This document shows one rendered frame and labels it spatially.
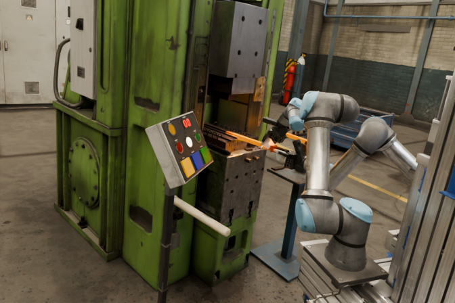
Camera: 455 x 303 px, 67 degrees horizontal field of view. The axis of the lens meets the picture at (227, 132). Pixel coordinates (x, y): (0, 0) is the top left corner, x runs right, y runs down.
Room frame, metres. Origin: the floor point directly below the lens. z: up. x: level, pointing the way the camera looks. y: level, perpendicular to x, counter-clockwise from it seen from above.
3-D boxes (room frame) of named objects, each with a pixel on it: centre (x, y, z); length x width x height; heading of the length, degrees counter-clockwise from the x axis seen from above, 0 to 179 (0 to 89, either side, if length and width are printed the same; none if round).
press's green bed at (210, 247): (2.21, 0.06, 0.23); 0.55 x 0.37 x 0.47; 48
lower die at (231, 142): (2.16, 0.09, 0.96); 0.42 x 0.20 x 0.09; 48
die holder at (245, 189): (2.21, 0.06, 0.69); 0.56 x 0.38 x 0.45; 48
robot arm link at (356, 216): (1.14, -0.49, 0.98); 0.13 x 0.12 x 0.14; 92
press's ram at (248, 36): (2.19, 0.06, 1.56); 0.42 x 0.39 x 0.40; 48
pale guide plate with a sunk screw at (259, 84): (2.34, -0.18, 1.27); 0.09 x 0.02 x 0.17; 138
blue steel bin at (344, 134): (5.79, -2.03, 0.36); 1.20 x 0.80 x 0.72; 43
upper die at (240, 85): (2.16, 0.09, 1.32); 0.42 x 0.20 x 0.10; 48
